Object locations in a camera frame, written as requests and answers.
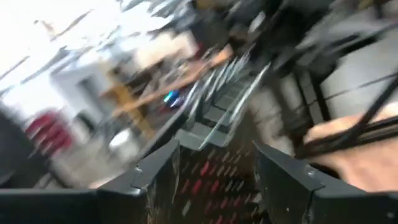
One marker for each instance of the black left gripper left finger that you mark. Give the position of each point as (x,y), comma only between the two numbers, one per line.
(93,208)

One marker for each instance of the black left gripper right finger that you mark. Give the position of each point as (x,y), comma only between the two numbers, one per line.
(295,205)

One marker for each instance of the black metal peg board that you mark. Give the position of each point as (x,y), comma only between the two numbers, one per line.
(239,161)

